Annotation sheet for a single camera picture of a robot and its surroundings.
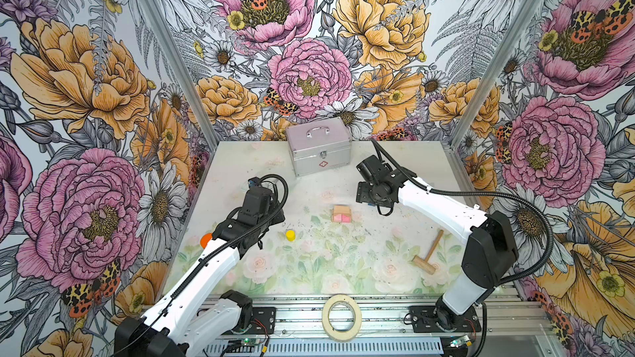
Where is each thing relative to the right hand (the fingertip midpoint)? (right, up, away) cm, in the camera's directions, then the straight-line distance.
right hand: (371, 203), depth 86 cm
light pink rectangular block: (-11, -6, +8) cm, 15 cm away
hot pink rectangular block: (-8, -7, +8) cm, 13 cm away
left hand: (-32, -3, -5) cm, 32 cm away
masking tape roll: (-15, -33, -15) cm, 39 cm away
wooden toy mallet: (+17, -19, -2) cm, 26 cm away
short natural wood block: (-10, -4, +9) cm, 14 cm away
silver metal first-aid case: (-18, +21, +16) cm, 32 cm away
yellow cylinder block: (-28, -12, +4) cm, 31 cm away
